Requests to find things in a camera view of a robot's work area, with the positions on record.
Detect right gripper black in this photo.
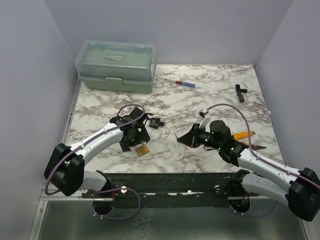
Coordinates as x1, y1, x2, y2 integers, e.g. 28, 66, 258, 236
178, 123, 222, 150

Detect brass padlock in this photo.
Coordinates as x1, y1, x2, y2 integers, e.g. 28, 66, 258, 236
136, 144, 150, 157

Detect black padlock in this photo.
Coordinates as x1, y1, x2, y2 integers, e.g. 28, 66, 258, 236
146, 113, 162, 129

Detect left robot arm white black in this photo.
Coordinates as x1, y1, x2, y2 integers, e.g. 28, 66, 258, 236
44, 104, 150, 198

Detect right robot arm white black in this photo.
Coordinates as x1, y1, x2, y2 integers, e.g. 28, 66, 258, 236
177, 120, 320, 222

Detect red blue screwdriver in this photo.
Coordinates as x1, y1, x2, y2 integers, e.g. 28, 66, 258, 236
163, 78, 196, 89

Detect black T-shaped tool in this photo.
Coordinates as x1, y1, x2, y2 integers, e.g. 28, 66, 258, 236
235, 84, 248, 103

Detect green plastic toolbox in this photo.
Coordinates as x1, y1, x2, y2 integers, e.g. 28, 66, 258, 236
74, 40, 157, 94

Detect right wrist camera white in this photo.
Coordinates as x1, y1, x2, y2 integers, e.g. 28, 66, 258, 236
196, 108, 211, 128

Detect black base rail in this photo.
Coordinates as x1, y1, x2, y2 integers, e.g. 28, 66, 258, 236
82, 173, 246, 209

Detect yellow handled pliers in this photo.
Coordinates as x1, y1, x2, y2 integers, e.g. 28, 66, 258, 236
242, 142, 267, 151

